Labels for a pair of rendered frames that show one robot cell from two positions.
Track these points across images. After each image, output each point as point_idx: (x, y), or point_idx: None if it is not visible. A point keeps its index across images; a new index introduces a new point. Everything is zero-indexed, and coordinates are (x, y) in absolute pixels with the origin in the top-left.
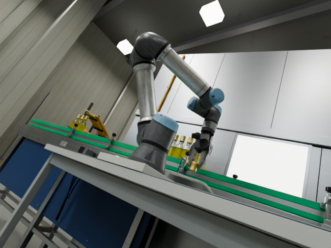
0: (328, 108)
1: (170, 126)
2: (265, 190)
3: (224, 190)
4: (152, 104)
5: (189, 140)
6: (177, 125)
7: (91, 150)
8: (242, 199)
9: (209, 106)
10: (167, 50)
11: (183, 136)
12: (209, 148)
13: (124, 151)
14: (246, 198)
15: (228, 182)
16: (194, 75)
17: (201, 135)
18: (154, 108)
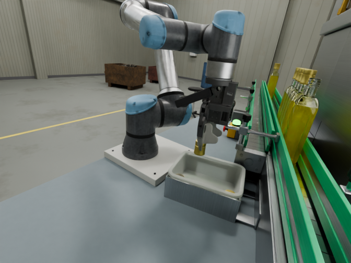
0: None
1: (126, 110)
2: (308, 256)
3: (279, 200)
4: (160, 76)
5: (301, 80)
6: (132, 106)
7: (238, 112)
8: (270, 238)
9: (166, 49)
10: (124, 16)
11: (301, 70)
12: (199, 118)
13: (249, 111)
14: (275, 241)
15: (286, 186)
16: (135, 23)
17: (177, 102)
18: (162, 80)
